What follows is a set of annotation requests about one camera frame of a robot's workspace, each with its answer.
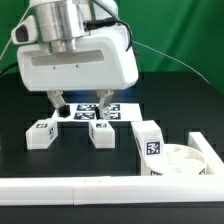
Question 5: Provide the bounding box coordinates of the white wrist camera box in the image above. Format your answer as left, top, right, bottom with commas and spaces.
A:
11, 15, 38, 45

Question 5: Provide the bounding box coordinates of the white round stool seat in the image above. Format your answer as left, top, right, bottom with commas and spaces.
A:
140, 144, 207, 176

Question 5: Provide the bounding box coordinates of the white marker sheet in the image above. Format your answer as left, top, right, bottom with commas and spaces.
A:
52, 103, 142, 122

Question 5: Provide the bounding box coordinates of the white L-shaped fence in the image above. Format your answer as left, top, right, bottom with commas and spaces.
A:
0, 132, 224, 206

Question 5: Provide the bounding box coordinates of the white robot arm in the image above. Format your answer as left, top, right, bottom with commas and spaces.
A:
11, 0, 138, 119

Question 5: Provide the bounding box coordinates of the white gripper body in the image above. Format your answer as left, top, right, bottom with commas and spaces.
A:
17, 26, 138, 91

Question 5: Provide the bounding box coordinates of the thin grey rod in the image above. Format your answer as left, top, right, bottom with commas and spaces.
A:
0, 6, 30, 61

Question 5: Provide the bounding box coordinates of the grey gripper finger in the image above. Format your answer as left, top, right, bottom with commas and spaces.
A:
96, 90, 113, 119
47, 90, 70, 117

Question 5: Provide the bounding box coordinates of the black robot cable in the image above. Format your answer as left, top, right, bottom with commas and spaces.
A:
0, 61, 20, 77

